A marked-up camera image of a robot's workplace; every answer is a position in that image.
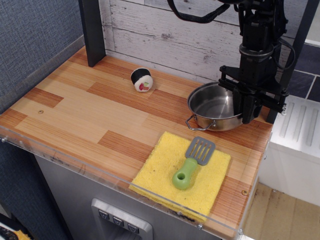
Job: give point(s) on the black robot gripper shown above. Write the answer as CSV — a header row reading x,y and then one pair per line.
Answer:
x,y
253,85

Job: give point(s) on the stainless steel pot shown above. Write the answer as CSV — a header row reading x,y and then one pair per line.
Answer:
x,y
212,109

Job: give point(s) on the plush sushi roll toy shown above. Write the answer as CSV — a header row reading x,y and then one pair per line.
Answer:
x,y
142,80

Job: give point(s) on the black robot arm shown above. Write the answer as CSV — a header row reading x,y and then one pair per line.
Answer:
x,y
262,24

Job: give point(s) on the green grey toy spatula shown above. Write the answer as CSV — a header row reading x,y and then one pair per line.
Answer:
x,y
199,152

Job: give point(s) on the yellow cloth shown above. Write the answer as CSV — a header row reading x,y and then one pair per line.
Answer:
x,y
154,180

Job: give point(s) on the white toy sink unit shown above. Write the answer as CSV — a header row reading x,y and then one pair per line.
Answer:
x,y
291,161

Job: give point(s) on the grey dispenser button panel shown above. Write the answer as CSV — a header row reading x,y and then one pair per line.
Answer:
x,y
116,224

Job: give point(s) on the silver toy fridge cabinet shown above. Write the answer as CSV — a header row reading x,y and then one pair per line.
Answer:
x,y
74,192

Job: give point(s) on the yellow object bottom left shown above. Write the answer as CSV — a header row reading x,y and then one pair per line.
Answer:
x,y
19,235

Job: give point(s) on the dark right frame post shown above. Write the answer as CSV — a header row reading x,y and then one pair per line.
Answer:
x,y
301,35

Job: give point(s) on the dark frame post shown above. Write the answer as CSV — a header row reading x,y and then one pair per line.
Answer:
x,y
92,31
301,35

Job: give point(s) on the dark left frame post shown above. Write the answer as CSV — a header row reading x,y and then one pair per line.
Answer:
x,y
92,31

